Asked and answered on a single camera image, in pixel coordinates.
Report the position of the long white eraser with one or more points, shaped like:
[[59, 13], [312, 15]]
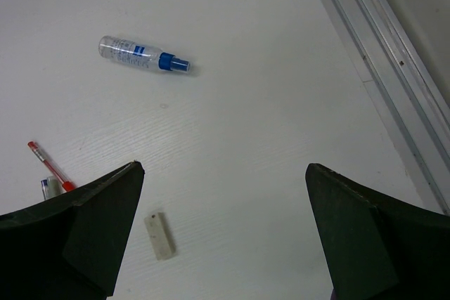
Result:
[[160, 236]]

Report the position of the dark blue gel pen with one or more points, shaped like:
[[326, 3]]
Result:
[[45, 188]]

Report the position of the red gel pen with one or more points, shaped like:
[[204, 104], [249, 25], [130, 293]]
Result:
[[66, 184]]

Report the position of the yellow pen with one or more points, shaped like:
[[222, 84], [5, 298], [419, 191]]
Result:
[[53, 187]]

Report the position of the aluminium right side rail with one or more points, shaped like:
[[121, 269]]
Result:
[[407, 99]]

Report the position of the clear blue-capped spray bottle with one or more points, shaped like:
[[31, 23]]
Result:
[[141, 56]]

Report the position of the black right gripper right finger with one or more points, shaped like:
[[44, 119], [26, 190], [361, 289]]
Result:
[[376, 246]]

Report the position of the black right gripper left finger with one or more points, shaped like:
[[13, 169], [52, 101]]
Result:
[[71, 246]]

